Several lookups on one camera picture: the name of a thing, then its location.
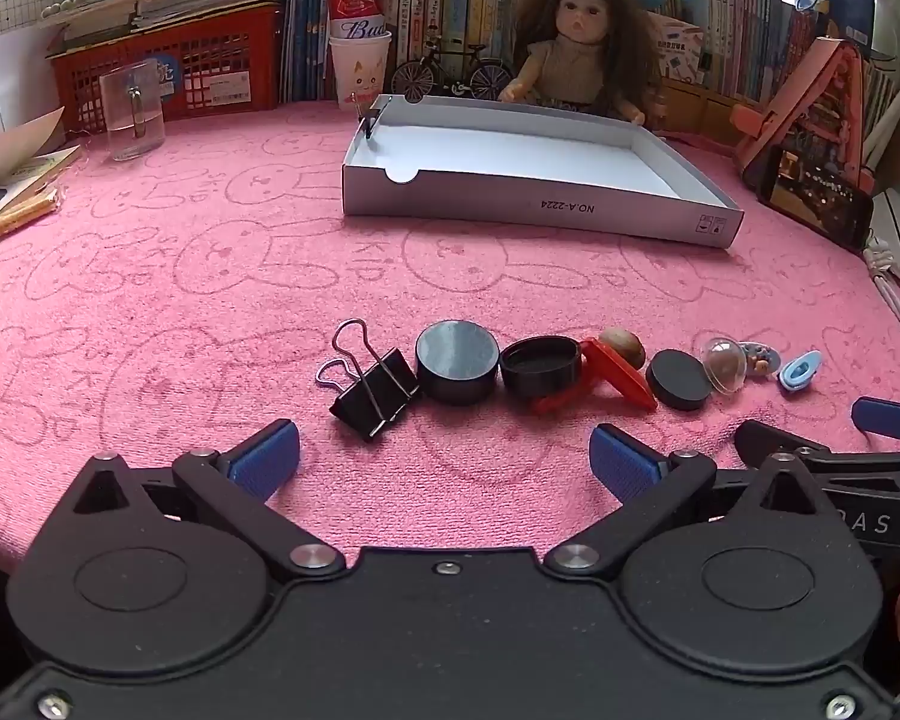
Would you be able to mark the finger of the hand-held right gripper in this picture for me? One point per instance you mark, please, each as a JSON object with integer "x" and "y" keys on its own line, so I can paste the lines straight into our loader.
{"x": 892, "y": 420}
{"x": 765, "y": 440}

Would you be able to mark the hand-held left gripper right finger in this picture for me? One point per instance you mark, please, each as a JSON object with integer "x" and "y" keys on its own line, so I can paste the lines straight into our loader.
{"x": 622, "y": 466}

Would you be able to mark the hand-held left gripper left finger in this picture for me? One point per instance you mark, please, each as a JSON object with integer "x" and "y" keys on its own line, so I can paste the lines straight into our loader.
{"x": 266, "y": 459}

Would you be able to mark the light blue capsule base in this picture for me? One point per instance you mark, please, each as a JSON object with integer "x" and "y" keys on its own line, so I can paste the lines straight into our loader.
{"x": 799, "y": 373}

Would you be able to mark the tiny toy figure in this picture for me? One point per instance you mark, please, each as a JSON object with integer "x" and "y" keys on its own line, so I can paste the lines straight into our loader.
{"x": 761, "y": 360}

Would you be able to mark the clear plastic capsule dome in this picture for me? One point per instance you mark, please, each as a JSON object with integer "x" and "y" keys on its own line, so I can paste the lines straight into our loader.
{"x": 724, "y": 367}

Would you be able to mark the thin black round disc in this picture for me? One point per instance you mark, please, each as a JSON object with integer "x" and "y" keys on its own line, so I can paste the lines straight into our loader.
{"x": 679, "y": 379}

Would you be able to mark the brown oval stone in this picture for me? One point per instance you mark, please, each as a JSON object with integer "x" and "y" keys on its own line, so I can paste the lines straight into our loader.
{"x": 624, "y": 343}

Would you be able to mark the large black binder clip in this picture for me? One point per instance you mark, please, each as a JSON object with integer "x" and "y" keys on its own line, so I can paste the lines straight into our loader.
{"x": 379, "y": 390}

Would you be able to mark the thick black round puck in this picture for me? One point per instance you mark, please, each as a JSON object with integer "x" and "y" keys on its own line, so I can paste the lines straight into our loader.
{"x": 457, "y": 360}

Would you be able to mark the white cardboard box tray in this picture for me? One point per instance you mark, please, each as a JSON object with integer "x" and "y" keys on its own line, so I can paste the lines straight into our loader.
{"x": 532, "y": 157}

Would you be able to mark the small black binder clip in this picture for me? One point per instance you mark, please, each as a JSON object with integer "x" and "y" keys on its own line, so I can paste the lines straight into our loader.
{"x": 369, "y": 124}

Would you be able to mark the black round open container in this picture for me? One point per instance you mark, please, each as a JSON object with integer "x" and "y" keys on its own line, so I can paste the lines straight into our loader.
{"x": 540, "y": 382}

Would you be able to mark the pink rabbit print blanket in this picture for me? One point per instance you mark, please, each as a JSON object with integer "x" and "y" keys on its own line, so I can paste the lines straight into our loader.
{"x": 195, "y": 277}

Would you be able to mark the black smartphone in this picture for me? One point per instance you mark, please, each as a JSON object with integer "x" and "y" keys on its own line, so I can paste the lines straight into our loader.
{"x": 817, "y": 195}

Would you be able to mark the pink house shaped bag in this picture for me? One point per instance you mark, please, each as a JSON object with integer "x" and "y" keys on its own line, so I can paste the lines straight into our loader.
{"x": 832, "y": 90}

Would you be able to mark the wooden drawer box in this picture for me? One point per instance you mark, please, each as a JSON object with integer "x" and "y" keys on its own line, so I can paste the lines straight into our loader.
{"x": 697, "y": 111}

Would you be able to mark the yellow snack stick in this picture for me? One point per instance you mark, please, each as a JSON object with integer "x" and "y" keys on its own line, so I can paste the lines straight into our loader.
{"x": 22, "y": 214}

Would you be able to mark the clear glass cup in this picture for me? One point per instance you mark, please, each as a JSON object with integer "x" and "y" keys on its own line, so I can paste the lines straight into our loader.
{"x": 131, "y": 116}

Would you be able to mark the colourful printed carton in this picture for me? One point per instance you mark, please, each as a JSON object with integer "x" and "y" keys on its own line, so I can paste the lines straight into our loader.
{"x": 679, "y": 52}

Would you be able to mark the open paper booklet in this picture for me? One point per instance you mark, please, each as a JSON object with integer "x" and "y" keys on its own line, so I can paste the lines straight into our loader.
{"x": 7, "y": 157}

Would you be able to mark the white paper cup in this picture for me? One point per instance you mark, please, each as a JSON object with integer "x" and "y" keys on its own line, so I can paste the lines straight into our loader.
{"x": 356, "y": 71}

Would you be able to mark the black miniature bicycle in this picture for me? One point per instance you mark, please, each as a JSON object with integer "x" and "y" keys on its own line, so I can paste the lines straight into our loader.
{"x": 412, "y": 79}

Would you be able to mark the red plastic basket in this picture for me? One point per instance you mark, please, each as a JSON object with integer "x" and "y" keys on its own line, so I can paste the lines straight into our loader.
{"x": 217, "y": 52}

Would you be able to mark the brown haired doll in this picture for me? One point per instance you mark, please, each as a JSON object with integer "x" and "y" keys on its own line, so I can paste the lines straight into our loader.
{"x": 577, "y": 30}

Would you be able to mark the red beverage can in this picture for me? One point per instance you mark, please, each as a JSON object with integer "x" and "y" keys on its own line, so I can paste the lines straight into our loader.
{"x": 356, "y": 4}

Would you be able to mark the white grid board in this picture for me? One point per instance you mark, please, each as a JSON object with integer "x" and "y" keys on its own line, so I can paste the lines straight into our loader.
{"x": 15, "y": 7}

